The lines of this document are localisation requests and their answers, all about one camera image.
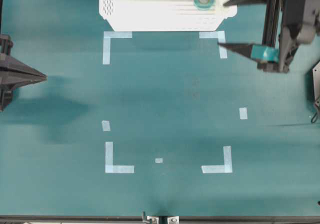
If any metal bracket at table edge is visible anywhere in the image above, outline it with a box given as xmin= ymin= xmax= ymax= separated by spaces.
xmin=141 ymin=211 xmax=180 ymax=224

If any white plastic basket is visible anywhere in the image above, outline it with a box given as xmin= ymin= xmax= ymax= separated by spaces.
xmin=99 ymin=0 xmax=237 ymax=32

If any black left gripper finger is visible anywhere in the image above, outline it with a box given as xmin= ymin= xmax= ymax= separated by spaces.
xmin=0 ymin=54 xmax=47 ymax=90

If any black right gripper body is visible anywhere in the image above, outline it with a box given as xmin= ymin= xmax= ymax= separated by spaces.
xmin=257 ymin=0 xmax=320 ymax=73

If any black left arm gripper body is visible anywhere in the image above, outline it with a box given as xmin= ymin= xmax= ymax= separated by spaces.
xmin=0 ymin=33 xmax=15 ymax=112

